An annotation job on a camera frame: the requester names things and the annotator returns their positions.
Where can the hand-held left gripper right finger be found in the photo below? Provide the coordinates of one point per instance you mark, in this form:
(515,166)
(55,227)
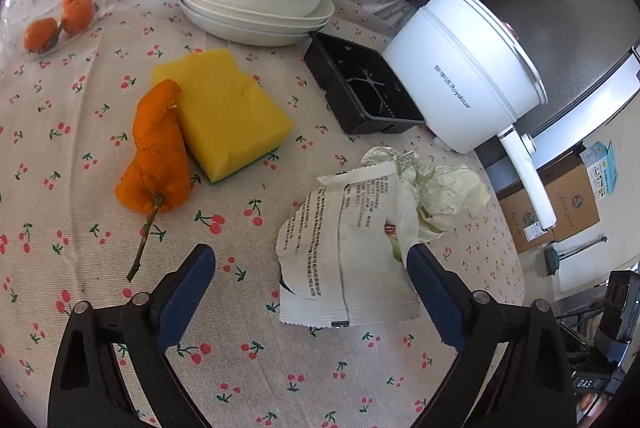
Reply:
(435,298)

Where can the stack of white plates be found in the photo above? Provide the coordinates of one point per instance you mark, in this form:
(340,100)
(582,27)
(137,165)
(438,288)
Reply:
(307,20)

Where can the cherry print tablecloth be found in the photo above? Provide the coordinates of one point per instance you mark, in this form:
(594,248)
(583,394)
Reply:
(250,368)

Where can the white plate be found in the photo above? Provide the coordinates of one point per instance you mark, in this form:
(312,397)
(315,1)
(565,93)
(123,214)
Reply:
(250,39)

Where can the crumpled white paper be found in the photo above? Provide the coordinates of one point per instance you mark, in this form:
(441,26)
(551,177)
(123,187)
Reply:
(445,193)

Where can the black plastic tray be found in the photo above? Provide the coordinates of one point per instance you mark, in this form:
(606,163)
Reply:
(370,98)

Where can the red and white snack packet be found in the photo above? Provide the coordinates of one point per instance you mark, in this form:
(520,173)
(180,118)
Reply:
(330,258)

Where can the small blue and white box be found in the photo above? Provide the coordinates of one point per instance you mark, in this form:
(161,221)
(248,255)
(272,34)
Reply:
(600,168)

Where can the cardboard box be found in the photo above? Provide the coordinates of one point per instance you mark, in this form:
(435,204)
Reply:
(565,203)

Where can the white electric cooking pot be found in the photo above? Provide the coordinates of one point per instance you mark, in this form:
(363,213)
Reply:
(450,73)

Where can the orange pepper with stem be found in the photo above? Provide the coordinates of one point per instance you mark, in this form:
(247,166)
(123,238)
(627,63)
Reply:
(155,158)

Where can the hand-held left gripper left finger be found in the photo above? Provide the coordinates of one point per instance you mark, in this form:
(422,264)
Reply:
(182,303)

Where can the yellow sponge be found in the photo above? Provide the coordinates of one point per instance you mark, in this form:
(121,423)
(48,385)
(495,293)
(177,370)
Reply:
(225,108)

